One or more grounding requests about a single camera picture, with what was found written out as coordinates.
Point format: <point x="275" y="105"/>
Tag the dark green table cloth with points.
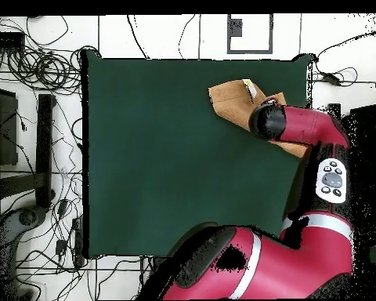
<point x="175" y="156"/>

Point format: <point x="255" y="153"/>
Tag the large black case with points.
<point x="365" y="125"/>

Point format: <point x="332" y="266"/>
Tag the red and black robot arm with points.
<point x="285" y="266"/>

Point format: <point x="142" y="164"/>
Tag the long black bar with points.
<point x="44" y="150"/>

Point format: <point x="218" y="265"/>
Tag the flat black box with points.
<point x="6" y="40"/>

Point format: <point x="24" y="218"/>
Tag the black inline power adapter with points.
<point x="331" y="79"/>

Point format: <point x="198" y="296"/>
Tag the black power strip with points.
<point x="78" y="238"/>

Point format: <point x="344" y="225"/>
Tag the small black power adapter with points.
<point x="61" y="247"/>

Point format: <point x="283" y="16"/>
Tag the tan terry towel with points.
<point x="232" y="103"/>

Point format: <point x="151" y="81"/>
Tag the grey chair base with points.
<point x="9" y="225"/>

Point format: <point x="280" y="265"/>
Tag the black monitor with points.
<point x="3" y="125"/>

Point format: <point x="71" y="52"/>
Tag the dark grey square frame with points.
<point x="235" y="28"/>

